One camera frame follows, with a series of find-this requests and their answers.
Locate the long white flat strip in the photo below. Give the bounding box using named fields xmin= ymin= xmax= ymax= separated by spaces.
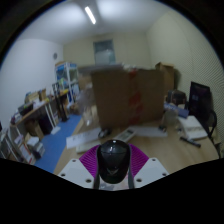
xmin=65 ymin=128 xmax=102 ymax=150

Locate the blue book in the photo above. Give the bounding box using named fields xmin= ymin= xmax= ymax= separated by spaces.
xmin=163 ymin=102 xmax=190 ymax=119

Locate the black office chair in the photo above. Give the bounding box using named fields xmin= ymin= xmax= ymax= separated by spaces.
xmin=188 ymin=81 xmax=218 ymax=138

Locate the clear plastic container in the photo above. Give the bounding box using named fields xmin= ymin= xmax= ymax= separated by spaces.
xmin=163 ymin=109 xmax=179 ymax=129

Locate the white remote control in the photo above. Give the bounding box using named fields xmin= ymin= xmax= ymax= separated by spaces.
xmin=113 ymin=128 xmax=137 ymax=144

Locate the large brown cardboard box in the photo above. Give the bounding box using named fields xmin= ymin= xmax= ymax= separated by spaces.
xmin=90 ymin=66 xmax=166 ymax=130

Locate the window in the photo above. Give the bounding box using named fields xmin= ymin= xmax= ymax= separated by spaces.
xmin=92 ymin=39 xmax=117 ymax=65

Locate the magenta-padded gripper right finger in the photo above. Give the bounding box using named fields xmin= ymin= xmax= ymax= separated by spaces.
xmin=128 ymin=143 xmax=170 ymax=190

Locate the wooden shelf unit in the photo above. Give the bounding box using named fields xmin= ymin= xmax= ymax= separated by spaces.
xmin=0 ymin=88 xmax=73 ymax=166

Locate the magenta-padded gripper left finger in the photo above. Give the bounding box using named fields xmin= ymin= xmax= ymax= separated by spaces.
xmin=57 ymin=143 xmax=101 ymax=190

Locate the tall open cardboard box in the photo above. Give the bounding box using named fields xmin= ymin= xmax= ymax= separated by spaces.
xmin=154 ymin=61 xmax=176 ymax=98

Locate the ceiling tube light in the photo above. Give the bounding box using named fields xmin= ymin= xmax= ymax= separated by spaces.
xmin=84 ymin=5 xmax=98 ymax=25

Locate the black computer mouse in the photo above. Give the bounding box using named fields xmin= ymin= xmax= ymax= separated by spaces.
xmin=96 ymin=139 xmax=132 ymax=185

